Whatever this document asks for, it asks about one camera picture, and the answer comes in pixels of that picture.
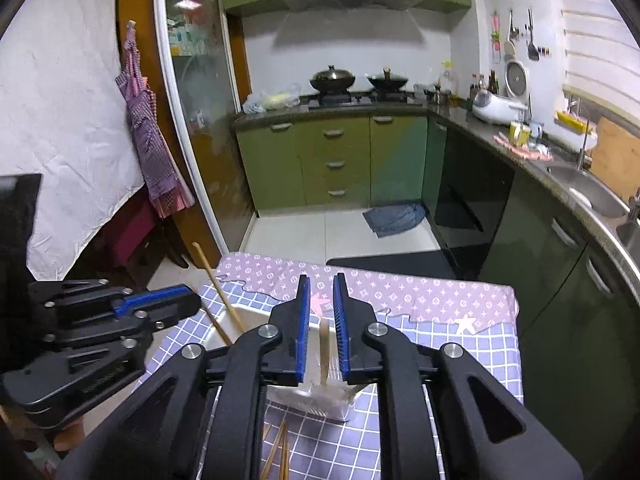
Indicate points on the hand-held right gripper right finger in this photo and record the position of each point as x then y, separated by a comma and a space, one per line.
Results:
340, 320

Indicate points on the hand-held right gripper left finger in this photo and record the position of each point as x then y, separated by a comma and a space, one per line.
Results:
302, 330

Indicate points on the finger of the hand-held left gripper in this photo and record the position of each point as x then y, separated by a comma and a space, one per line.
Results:
150, 296
175, 307

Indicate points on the tan wooden chopstick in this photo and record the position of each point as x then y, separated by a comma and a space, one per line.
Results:
220, 330
215, 280
324, 355

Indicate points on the white plastic utensil holder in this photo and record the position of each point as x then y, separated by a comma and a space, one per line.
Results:
310, 400

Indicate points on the pile of wooden chopsticks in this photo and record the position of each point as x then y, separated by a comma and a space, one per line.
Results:
284, 455

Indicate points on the person's left hand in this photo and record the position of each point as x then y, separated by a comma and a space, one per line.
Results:
70, 435

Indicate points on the dark red stool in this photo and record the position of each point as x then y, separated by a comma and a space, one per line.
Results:
132, 240

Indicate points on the purple patterned cloth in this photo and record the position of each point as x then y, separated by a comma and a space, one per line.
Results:
400, 295

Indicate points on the blue floor rag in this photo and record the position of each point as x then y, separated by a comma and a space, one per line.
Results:
395, 220

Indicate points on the blue checked tablecloth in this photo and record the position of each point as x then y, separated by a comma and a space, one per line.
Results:
480, 360

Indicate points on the purple checked apron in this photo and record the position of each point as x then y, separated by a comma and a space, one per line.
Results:
145, 130

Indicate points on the green stove base cabinet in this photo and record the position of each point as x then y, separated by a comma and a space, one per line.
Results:
395, 160

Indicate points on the sliding glass door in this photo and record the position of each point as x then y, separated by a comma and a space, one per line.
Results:
200, 110

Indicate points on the white backdrop sheet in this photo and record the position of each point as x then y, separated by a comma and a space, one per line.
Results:
65, 110

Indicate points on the green sink base cabinet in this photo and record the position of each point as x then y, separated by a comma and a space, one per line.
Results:
525, 220

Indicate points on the black gas stove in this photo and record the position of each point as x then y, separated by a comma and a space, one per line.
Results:
360, 100

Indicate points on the white plastic bag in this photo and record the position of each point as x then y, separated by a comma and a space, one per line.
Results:
272, 101

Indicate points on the black wok with lid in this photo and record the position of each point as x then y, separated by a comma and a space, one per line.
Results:
332, 80

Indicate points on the black wok with ladle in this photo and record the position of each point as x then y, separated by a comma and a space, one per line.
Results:
387, 81

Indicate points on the small steel pot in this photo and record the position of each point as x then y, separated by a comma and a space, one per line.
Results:
437, 96

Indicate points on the pink counter cloth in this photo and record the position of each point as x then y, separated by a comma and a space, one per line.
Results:
520, 150

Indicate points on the yellow mug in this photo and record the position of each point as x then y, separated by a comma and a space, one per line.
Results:
519, 134

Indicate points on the cooking oil bottle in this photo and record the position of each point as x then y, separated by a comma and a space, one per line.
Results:
449, 82

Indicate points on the white rice cooker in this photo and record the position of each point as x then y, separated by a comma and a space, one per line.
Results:
495, 107

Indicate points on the metal cup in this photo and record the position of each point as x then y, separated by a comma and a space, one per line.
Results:
536, 132

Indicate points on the dark sauce bottle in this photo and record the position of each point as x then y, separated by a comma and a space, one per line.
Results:
493, 84

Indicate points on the steel double sink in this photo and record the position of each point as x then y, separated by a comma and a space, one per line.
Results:
595, 195

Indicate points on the small curved faucet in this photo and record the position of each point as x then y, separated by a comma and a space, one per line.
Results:
581, 155

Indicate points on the yellow sink tray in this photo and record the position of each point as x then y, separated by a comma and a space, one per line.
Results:
575, 122

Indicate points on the tall steel faucet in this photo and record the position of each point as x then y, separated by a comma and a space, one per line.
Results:
635, 207

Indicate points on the wooden cutting board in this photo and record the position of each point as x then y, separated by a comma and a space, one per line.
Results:
617, 155

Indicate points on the pink hanging tool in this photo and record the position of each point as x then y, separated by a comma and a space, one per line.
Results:
495, 35

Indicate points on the black hanging spatula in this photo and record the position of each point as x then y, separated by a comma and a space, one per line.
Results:
533, 52

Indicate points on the hanging ladle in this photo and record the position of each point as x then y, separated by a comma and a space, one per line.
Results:
512, 35

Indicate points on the white zebra window blind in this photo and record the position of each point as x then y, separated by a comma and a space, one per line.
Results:
600, 35

